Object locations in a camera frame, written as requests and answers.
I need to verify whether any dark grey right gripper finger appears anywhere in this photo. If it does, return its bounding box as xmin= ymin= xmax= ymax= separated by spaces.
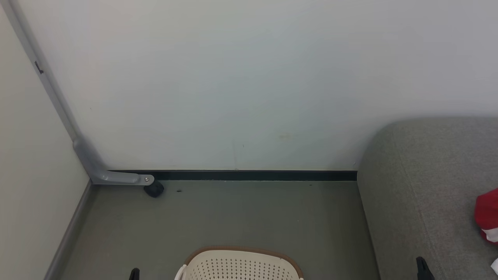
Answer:
xmin=416 ymin=257 xmax=435 ymax=280

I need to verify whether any red garment with white striped band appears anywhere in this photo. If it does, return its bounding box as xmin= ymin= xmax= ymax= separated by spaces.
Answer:
xmin=474 ymin=188 xmax=498 ymax=245

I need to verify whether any beige perforated laundry basket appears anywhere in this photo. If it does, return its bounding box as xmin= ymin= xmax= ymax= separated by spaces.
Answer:
xmin=174 ymin=246 xmax=305 ymax=280

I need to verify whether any grey fabric sofa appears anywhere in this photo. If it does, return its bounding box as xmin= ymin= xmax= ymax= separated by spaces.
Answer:
xmin=357 ymin=118 xmax=498 ymax=280

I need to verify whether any black caster wheel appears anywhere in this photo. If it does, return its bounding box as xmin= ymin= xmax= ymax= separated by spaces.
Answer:
xmin=143 ymin=181 xmax=165 ymax=198

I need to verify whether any black baseboard strip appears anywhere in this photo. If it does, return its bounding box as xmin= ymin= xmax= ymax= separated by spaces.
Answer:
xmin=108 ymin=170 xmax=358 ymax=181

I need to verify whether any grey wall skirting strip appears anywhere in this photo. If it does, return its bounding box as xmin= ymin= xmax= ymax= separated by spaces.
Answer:
xmin=44 ymin=181 xmax=94 ymax=280

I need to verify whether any grey metal partition frame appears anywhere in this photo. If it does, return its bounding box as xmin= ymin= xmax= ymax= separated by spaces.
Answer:
xmin=0 ymin=0 xmax=155 ymax=186

